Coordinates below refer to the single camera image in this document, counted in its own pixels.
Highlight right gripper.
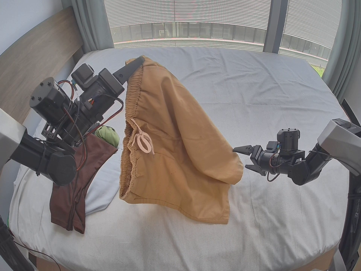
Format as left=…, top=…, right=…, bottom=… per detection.
left=233, top=144, right=280, bottom=176

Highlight green garment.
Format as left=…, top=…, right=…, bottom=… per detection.
left=94, top=126, right=119, bottom=148

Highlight black cable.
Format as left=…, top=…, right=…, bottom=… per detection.
left=14, top=242, right=65, bottom=267

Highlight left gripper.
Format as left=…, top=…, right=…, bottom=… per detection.
left=79, top=56, right=145, bottom=118

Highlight bed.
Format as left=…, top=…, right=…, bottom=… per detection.
left=0, top=6, right=361, bottom=271

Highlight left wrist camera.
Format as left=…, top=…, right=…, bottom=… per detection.
left=71, top=64, right=95, bottom=90

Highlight grey-green curtain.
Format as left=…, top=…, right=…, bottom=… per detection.
left=322, top=0, right=361, bottom=104
left=59, top=0, right=115, bottom=53

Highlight window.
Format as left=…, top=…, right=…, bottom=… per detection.
left=102, top=0, right=343, bottom=67

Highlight tan shorts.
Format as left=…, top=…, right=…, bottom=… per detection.
left=118, top=55, right=244, bottom=225

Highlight brown garment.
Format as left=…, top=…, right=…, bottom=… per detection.
left=49, top=136, right=118, bottom=234

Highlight white garment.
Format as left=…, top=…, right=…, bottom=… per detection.
left=84, top=148, right=122, bottom=215

